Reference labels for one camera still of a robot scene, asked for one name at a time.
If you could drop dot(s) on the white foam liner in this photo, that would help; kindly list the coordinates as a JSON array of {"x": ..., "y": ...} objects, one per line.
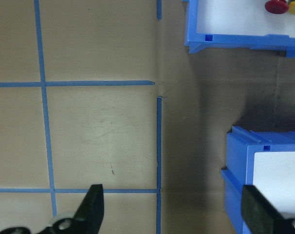
[{"x": 279, "y": 175}]

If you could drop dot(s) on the red mushroom push button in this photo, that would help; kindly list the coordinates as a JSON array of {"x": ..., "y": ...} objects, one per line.
[{"x": 276, "y": 6}]

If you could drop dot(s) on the blue bin with capacitors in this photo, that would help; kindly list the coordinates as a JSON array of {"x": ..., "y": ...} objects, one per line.
[{"x": 232, "y": 158}]

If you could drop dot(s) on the blue bin with push buttons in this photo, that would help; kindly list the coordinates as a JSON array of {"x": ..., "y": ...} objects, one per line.
[{"x": 235, "y": 41}]

